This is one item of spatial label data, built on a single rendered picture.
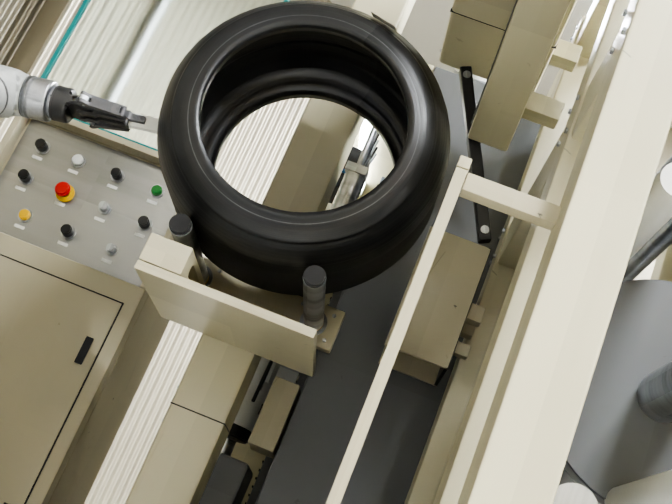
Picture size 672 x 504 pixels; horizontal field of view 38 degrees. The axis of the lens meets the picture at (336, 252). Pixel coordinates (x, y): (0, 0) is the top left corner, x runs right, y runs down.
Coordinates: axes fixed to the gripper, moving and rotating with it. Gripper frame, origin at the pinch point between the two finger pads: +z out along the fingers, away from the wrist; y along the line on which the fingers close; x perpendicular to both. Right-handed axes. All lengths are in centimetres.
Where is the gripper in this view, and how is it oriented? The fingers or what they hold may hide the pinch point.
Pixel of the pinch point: (146, 123)
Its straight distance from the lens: 208.2
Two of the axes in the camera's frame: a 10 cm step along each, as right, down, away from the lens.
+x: -2.3, 9.2, -3.2
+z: 9.7, 2.3, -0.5
